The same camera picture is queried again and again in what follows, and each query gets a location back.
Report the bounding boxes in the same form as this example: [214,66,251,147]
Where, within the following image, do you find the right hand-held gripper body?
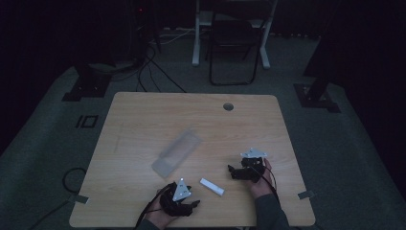
[239,147,268,184]

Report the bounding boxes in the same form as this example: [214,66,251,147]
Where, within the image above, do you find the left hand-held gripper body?
[159,177,193,218]

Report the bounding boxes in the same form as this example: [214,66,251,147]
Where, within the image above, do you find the person's left hand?
[145,189,180,230]

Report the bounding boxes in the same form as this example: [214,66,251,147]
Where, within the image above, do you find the person's right hand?
[248,157,278,200]

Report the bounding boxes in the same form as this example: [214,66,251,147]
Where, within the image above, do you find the small white block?
[199,177,226,197]

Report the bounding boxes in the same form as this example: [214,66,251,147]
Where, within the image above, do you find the clear plastic box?
[150,127,203,179]

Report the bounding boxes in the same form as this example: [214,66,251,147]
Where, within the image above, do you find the grey tape strip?
[297,190,316,201]
[67,194,90,205]

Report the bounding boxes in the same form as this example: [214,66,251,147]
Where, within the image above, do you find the black stand base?
[61,63,113,103]
[293,76,342,114]

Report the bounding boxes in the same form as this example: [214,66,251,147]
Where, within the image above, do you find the black folding chair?
[208,3,266,87]

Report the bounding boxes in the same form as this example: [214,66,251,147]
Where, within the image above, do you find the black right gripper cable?
[252,164,282,205]

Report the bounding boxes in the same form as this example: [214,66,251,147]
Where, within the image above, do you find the black floor cable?
[28,167,88,230]

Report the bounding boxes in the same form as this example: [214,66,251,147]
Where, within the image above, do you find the bundle of black floor cables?
[109,44,188,94]

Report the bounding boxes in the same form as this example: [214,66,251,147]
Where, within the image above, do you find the white desk frame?
[191,0,280,70]

